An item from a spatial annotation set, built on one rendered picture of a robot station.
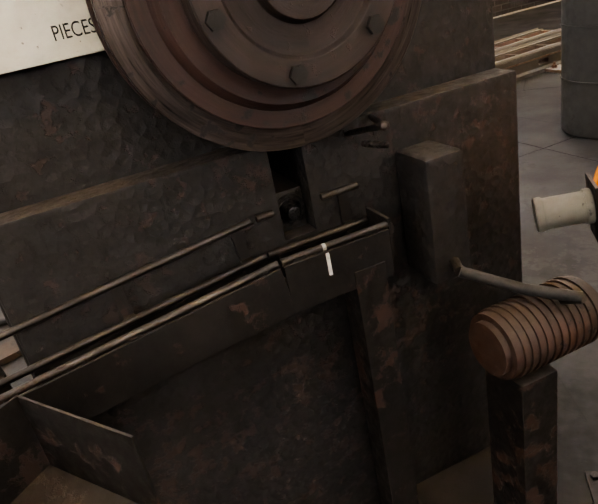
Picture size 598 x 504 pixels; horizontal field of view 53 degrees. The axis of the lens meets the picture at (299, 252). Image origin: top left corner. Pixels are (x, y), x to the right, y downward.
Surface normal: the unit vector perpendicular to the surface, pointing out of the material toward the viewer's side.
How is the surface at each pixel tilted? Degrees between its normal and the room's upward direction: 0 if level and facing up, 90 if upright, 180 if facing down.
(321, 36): 90
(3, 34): 90
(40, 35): 90
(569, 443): 0
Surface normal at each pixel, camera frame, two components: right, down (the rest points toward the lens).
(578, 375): -0.18, -0.89
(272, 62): 0.40, 0.33
